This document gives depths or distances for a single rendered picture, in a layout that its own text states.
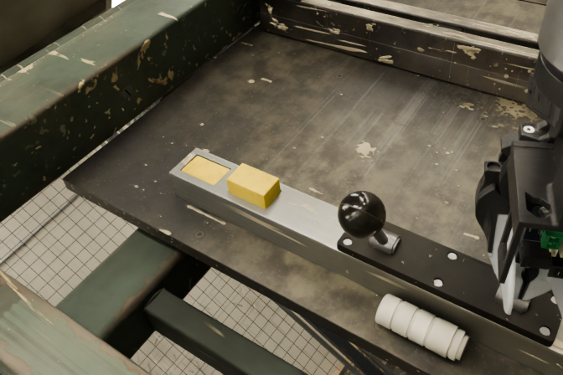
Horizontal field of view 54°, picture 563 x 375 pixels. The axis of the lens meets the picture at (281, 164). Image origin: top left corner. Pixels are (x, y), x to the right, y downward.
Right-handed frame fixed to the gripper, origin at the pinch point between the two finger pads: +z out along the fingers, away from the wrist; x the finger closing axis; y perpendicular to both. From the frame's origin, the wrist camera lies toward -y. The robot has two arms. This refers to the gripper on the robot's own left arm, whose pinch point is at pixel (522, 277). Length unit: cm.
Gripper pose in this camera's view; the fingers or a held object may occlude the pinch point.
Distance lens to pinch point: 44.8
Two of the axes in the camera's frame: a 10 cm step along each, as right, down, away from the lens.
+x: 9.7, 1.1, -2.2
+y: -2.4, 6.8, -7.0
